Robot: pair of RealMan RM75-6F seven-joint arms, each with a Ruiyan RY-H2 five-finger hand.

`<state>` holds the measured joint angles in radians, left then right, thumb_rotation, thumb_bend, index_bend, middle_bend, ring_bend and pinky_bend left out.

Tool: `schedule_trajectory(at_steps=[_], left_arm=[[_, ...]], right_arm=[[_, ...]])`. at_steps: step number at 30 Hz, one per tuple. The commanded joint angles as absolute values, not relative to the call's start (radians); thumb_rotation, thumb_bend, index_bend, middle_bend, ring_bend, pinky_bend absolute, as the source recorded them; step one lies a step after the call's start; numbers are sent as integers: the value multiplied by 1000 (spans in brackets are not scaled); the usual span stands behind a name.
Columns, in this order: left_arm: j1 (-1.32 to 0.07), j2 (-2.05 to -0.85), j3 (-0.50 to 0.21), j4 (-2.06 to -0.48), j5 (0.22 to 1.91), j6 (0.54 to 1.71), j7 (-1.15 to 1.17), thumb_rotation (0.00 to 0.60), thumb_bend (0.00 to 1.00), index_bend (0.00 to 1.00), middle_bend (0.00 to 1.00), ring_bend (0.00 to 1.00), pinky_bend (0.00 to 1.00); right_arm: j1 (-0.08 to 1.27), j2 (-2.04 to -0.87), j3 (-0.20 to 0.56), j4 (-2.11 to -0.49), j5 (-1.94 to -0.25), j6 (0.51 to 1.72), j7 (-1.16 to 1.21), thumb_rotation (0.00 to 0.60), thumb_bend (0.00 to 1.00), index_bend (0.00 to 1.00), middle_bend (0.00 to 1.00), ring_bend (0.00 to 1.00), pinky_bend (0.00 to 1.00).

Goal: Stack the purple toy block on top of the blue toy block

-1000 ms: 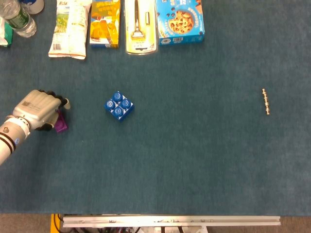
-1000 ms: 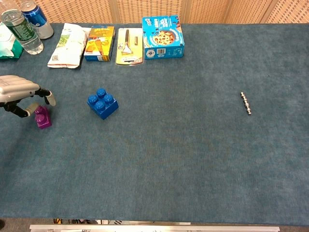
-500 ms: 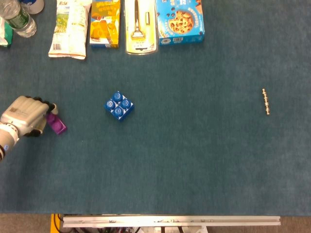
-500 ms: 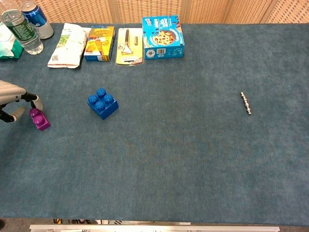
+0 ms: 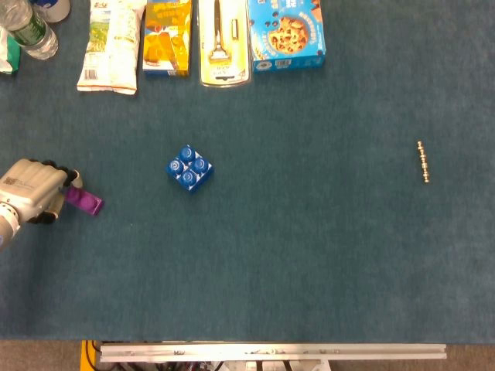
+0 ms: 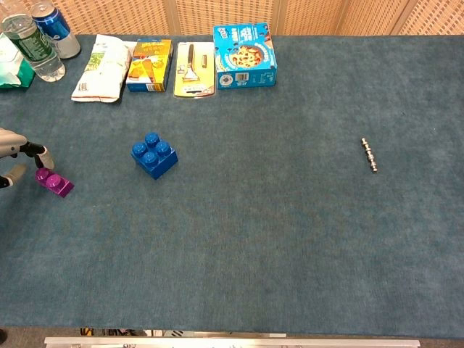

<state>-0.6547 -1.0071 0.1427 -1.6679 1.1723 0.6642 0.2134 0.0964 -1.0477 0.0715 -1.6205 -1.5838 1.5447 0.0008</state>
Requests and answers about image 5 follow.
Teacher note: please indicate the blue cookie box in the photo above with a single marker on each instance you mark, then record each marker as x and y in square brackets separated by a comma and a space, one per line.
[286, 36]

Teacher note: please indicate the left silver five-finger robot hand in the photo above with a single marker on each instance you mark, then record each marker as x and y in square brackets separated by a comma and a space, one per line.
[33, 187]

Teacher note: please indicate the green white tissue pack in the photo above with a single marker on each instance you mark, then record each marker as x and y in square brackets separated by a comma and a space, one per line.
[8, 52]

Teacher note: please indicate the purple two-stud building block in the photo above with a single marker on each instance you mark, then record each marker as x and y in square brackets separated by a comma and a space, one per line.
[85, 199]

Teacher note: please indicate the aluminium frame rail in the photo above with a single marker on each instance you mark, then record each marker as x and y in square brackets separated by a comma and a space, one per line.
[272, 352]

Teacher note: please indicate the yellow orange snack box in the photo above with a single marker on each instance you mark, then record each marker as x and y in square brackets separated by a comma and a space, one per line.
[168, 38]

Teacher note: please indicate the razor in yellow blister pack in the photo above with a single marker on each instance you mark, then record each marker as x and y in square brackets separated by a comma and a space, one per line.
[224, 42]

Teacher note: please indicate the blue four-stud building block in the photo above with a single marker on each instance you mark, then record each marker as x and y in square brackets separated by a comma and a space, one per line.
[189, 169]

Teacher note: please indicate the white snack bag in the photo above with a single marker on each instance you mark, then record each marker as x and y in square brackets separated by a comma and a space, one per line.
[110, 46]

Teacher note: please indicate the clear green-label water bottle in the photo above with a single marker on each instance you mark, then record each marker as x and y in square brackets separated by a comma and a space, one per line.
[31, 29]

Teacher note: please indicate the blue silver drink can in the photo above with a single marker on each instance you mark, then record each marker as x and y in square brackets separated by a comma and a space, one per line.
[52, 8]

